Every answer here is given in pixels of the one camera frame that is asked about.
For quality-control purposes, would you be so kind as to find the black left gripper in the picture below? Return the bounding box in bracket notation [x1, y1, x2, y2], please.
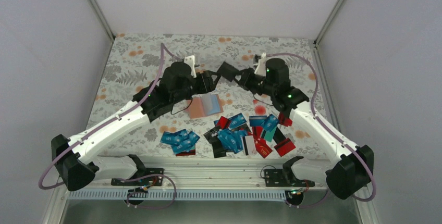
[171, 70, 220, 104]

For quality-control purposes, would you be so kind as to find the red VIP card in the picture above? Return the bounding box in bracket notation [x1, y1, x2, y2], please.
[254, 138, 272, 158]

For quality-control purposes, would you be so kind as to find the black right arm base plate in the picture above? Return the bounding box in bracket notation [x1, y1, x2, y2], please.
[263, 168, 315, 188]

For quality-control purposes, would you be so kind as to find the blue card centre top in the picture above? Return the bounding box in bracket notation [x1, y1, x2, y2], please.
[228, 113, 247, 129]

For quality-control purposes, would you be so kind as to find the blue card left pile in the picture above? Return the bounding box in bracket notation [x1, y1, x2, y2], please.
[160, 129, 200, 156]

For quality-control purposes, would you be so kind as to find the aluminium rail frame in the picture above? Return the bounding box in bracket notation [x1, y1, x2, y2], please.
[55, 148, 367, 190]

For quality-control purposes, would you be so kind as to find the grey slotted cable duct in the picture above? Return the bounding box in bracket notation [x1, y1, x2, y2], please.
[68, 189, 286, 202]

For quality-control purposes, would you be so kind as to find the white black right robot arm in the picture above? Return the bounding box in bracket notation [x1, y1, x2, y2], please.
[236, 55, 377, 202]

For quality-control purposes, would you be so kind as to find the floral patterned table mat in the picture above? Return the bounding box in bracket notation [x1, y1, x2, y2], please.
[88, 33, 326, 157]

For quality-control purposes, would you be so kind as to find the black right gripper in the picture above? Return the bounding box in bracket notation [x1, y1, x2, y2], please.
[229, 67, 276, 96]

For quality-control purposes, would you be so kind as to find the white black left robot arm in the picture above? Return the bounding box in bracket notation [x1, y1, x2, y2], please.
[51, 62, 220, 191]

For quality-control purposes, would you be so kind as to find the teal card right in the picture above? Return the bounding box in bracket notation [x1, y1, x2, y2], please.
[259, 127, 277, 142]

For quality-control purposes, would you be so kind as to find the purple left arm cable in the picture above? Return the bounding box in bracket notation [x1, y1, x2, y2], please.
[38, 43, 183, 190]

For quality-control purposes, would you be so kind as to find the blue card right top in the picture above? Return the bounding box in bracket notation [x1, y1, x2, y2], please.
[261, 114, 279, 131]

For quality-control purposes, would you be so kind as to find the red card far right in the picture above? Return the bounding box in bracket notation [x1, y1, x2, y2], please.
[274, 138, 296, 157]

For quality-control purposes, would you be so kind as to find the black VIP card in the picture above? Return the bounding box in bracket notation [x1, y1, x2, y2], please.
[203, 126, 221, 144]

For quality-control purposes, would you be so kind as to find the white stripe card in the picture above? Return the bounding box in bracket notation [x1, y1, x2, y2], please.
[242, 135, 257, 156]

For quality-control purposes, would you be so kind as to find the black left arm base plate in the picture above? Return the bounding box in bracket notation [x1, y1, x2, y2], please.
[111, 167, 164, 187]

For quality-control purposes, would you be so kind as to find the red card centre top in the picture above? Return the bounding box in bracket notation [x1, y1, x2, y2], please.
[215, 116, 231, 129]

